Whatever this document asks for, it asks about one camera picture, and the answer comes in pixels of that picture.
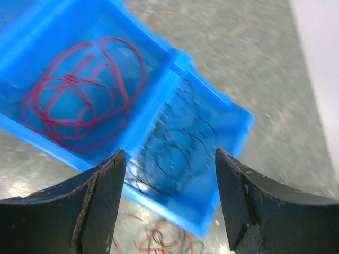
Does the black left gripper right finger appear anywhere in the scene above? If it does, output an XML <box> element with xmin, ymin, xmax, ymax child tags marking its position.
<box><xmin>216</xmin><ymin>149</ymin><xmax>338</xmax><ymax>253</ymax></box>

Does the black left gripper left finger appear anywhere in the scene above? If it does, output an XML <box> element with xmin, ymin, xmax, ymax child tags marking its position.
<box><xmin>1</xmin><ymin>150</ymin><xmax>126</xmax><ymax>254</ymax></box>

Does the dark brown wire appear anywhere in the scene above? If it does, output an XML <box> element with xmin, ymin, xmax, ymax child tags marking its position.
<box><xmin>148</xmin><ymin>216</ymin><xmax>204</xmax><ymax>254</ymax></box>

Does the red wire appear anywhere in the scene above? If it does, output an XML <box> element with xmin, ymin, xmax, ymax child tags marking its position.
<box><xmin>112</xmin><ymin>214</ymin><xmax>194</xmax><ymax>254</ymax></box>
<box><xmin>20</xmin><ymin>37</ymin><xmax>148</xmax><ymax>153</ymax></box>

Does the blue plastic bin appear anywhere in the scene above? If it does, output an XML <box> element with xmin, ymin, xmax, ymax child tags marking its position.
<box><xmin>1</xmin><ymin>1</ymin><xmax>191</xmax><ymax>171</ymax></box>
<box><xmin>123</xmin><ymin>70</ymin><xmax>255</xmax><ymax>238</ymax></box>

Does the blue plastic bin near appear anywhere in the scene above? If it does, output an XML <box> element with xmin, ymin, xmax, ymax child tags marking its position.
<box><xmin>123</xmin><ymin>70</ymin><xmax>255</xmax><ymax>238</ymax></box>

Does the black wire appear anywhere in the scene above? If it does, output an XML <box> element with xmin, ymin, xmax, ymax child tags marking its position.
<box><xmin>127</xmin><ymin>78</ymin><xmax>220</xmax><ymax>196</ymax></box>

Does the blue plastic bin middle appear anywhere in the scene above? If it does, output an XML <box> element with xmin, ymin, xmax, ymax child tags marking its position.
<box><xmin>1</xmin><ymin>1</ymin><xmax>191</xmax><ymax>171</ymax></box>

